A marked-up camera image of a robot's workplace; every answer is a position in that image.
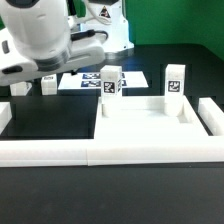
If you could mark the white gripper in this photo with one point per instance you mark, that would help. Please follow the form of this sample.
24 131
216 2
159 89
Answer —
15 68

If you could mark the white square tabletop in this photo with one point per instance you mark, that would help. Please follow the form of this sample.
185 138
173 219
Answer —
143 118

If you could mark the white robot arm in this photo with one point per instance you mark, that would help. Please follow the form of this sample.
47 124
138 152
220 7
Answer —
44 37

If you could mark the white marker sheet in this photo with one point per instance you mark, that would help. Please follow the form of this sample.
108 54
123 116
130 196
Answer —
91 80

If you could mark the white U-shaped fence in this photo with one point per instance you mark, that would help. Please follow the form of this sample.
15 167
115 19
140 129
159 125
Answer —
93 152

